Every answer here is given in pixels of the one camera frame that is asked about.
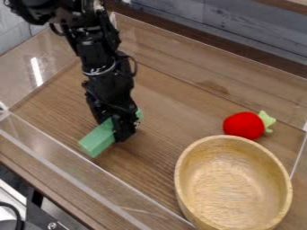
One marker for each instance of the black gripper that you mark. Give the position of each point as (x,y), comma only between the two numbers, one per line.
(108,97)

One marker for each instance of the green rectangular block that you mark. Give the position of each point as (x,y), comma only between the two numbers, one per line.
(100,137)

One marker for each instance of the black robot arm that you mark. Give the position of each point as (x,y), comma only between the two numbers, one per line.
(82,21)

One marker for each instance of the brown wooden bowl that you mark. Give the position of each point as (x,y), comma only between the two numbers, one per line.
(231,184)

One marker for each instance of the black table leg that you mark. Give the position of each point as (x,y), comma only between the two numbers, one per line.
(36,198)

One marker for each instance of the red plush strawberry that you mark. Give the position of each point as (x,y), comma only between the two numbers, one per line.
(247,124)

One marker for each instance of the clear acrylic enclosure wall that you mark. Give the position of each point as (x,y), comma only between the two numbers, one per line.
(190,86)

